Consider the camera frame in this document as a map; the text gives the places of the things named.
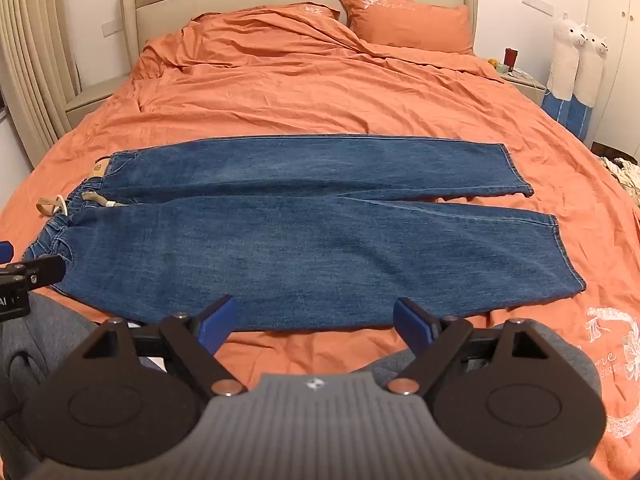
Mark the white nightstand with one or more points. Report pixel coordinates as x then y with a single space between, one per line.
525 85

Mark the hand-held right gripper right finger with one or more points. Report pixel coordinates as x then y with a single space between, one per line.
415 325

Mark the orange embroidered pillow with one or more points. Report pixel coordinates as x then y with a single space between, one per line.
410 20
310 10

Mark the beige curtain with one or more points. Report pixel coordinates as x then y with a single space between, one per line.
30 60

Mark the white alpaca plush toy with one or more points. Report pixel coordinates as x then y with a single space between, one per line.
565 55
592 70

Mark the white wall socket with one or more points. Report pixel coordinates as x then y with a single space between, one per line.
111 30

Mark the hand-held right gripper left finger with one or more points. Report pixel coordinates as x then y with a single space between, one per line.
218 327

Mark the cream wardrobe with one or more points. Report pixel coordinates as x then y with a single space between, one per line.
625 60

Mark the beige nightstand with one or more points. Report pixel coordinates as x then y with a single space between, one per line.
95 95

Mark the dark red cup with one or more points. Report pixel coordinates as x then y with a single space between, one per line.
511 57

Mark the orange duvet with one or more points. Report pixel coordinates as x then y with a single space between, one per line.
310 90

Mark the pile of light clothes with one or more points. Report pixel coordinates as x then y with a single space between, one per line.
622 175

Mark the white wall switch panel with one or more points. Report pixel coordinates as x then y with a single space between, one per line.
537 3

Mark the blue denim pants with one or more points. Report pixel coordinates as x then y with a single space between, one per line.
300 240

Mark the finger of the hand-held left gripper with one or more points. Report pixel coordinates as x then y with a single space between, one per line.
5 251
42 270

